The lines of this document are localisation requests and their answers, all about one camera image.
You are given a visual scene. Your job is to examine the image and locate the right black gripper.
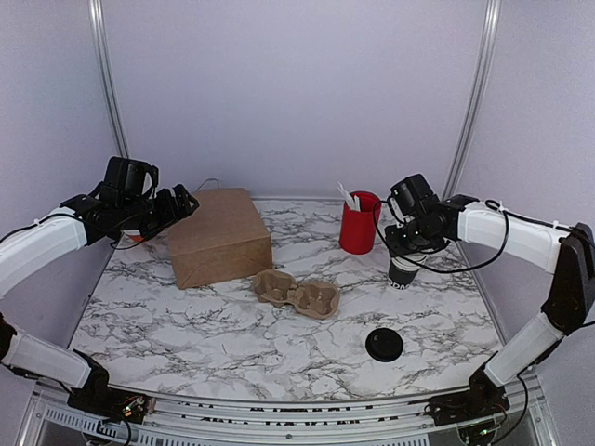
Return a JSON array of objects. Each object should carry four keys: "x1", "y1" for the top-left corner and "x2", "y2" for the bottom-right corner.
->
[{"x1": 385, "y1": 217, "x2": 440, "y2": 257}]

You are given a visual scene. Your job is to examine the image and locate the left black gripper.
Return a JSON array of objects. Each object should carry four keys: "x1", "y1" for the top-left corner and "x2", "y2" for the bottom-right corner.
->
[{"x1": 119, "y1": 183, "x2": 198, "y2": 241}]

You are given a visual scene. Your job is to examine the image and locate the black plastic cup lid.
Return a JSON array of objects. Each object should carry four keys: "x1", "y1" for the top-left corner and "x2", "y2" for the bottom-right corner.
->
[{"x1": 364, "y1": 328, "x2": 403, "y2": 362}]

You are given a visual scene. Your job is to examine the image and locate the black paper coffee cup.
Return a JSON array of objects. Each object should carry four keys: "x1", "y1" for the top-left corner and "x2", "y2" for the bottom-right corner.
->
[{"x1": 391, "y1": 253, "x2": 428, "y2": 273}]

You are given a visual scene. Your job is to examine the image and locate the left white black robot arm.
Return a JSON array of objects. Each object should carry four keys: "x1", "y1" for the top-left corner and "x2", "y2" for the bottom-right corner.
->
[{"x1": 1, "y1": 182, "x2": 199, "y2": 413}]

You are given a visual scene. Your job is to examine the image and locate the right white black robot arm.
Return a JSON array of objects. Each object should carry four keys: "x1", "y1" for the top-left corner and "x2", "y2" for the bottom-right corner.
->
[{"x1": 384, "y1": 191, "x2": 594, "y2": 416}]

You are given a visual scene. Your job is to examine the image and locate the stack of paper cups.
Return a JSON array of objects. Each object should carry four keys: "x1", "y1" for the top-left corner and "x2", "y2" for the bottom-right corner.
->
[{"x1": 388, "y1": 257, "x2": 419, "y2": 290}]

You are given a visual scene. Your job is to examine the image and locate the brown paper bag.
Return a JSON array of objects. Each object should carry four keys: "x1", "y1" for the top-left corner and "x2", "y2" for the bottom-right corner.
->
[{"x1": 167, "y1": 188, "x2": 272, "y2": 289}]

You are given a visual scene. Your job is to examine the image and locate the red cylindrical container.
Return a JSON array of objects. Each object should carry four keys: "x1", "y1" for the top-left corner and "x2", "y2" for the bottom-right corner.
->
[{"x1": 339, "y1": 191, "x2": 381, "y2": 255}]

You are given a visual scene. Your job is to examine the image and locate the orange white bowl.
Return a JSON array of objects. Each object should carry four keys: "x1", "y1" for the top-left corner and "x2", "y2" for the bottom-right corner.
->
[{"x1": 124, "y1": 230, "x2": 152, "y2": 243}]

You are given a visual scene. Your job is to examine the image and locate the white wrapped straws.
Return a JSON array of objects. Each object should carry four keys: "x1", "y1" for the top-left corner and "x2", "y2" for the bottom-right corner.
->
[{"x1": 337, "y1": 182, "x2": 362, "y2": 212}]

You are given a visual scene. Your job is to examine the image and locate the brown pulp cup carrier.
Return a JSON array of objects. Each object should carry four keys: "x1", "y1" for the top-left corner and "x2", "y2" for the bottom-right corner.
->
[{"x1": 251, "y1": 269, "x2": 340, "y2": 320}]

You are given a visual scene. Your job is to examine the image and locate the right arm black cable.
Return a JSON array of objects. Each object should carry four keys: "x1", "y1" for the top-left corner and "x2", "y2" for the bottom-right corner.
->
[{"x1": 371, "y1": 197, "x2": 577, "y2": 275}]

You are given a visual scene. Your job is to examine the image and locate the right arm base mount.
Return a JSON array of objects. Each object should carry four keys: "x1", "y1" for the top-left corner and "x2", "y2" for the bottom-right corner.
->
[{"x1": 424, "y1": 392, "x2": 510, "y2": 426}]

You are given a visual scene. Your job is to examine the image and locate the left aluminium frame post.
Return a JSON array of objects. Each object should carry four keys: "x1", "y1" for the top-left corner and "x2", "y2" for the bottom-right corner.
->
[{"x1": 87, "y1": 0, "x2": 130, "y2": 158}]

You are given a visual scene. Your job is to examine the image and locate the aluminium frame post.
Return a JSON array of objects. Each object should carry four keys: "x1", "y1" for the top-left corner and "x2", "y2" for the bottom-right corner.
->
[
  {"x1": 443, "y1": 0, "x2": 502, "y2": 198},
  {"x1": 87, "y1": 0, "x2": 130, "y2": 158}
]

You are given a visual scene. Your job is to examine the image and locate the front aluminium rail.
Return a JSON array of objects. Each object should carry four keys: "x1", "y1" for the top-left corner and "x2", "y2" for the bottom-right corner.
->
[{"x1": 16, "y1": 376, "x2": 559, "y2": 445}]

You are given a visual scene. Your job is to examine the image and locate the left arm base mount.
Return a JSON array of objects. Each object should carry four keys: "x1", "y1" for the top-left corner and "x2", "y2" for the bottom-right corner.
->
[{"x1": 67, "y1": 387, "x2": 156, "y2": 424}]

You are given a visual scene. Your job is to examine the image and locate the right aluminium frame post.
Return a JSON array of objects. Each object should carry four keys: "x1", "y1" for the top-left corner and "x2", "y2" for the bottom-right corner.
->
[{"x1": 443, "y1": 0, "x2": 502, "y2": 198}]

